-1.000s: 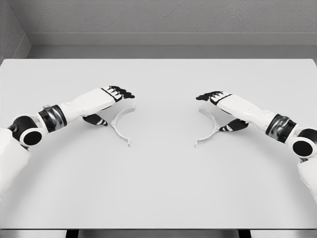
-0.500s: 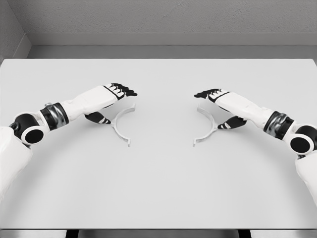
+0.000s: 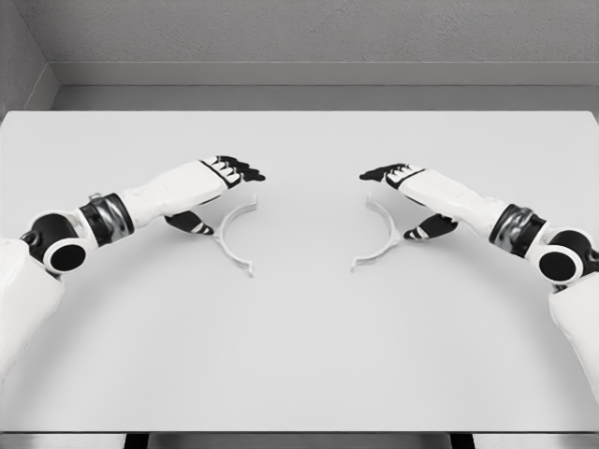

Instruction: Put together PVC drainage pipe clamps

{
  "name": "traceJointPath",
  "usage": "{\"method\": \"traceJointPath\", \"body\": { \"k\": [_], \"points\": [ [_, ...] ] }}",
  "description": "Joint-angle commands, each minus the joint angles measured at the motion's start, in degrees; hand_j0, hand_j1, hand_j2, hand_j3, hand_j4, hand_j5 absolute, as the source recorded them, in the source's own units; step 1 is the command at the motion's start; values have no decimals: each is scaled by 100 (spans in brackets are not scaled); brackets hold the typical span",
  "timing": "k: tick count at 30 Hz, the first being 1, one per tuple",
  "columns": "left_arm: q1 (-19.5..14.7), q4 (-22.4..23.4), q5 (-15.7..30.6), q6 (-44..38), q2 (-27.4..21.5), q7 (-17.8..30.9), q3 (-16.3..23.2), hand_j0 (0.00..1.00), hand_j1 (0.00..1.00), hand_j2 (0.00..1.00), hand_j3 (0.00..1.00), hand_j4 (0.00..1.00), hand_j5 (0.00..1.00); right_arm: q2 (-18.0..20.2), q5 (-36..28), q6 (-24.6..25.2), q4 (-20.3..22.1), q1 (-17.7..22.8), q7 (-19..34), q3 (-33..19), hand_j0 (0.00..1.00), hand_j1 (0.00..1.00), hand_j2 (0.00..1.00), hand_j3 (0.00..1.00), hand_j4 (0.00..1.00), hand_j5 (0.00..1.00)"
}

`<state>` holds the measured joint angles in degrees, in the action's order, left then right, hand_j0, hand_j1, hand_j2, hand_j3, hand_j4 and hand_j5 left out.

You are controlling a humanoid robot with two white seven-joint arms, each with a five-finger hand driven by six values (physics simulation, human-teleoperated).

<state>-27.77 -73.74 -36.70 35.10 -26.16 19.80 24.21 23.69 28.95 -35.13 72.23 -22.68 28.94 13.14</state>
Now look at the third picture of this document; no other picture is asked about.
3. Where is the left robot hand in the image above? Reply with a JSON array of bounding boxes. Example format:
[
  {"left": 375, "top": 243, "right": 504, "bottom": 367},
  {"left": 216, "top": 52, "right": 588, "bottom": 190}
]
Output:
[{"left": 156, "top": 153, "right": 268, "bottom": 237}]

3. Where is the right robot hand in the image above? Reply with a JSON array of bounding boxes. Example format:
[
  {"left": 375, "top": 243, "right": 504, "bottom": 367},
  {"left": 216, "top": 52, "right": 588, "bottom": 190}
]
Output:
[{"left": 358, "top": 163, "right": 470, "bottom": 241}]

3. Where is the thin white pipe clamp half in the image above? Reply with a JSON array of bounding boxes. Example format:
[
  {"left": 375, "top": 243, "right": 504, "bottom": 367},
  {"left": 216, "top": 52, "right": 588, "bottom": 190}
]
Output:
[
  {"left": 350, "top": 192, "right": 404, "bottom": 274},
  {"left": 215, "top": 192, "right": 260, "bottom": 279}
]

